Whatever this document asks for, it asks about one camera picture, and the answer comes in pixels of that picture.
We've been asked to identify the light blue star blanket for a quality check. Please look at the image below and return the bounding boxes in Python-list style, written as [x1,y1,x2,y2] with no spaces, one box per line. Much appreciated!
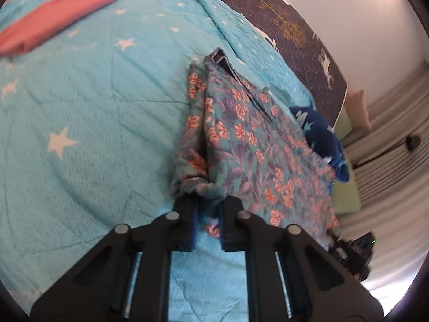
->
[0,0,316,322]

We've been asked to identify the beige pleated curtain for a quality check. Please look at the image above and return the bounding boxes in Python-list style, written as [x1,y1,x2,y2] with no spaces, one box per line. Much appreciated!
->
[342,64,429,309]

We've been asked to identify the green pillow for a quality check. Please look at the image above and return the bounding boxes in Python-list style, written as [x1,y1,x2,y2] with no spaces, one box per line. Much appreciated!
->
[333,107,353,142]
[330,161,363,214]

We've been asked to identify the navy blue fleece garment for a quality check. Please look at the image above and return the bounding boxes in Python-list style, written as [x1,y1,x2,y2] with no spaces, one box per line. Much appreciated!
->
[289,105,351,184]

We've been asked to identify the coral folded cloth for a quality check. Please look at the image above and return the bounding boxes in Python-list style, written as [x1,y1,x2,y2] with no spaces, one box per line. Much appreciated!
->
[0,0,122,57]

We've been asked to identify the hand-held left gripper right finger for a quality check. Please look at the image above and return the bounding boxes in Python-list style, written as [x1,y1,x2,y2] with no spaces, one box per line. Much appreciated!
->
[219,196,384,322]

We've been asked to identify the black floor lamp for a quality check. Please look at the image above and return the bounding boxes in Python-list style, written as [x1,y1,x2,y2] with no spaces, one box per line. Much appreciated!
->
[355,135,422,169]

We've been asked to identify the dark deer print mattress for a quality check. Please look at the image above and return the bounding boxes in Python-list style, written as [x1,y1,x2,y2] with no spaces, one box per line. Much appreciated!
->
[186,0,349,127]

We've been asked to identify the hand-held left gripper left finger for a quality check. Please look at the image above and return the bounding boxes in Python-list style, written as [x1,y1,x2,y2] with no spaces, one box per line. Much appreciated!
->
[30,197,198,322]

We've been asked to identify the pink pillow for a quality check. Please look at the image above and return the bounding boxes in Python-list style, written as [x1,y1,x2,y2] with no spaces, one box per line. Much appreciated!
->
[345,89,372,131]

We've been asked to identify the floral long-sleeved shirt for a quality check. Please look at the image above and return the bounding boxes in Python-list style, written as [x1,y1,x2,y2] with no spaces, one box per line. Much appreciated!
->
[169,47,340,242]

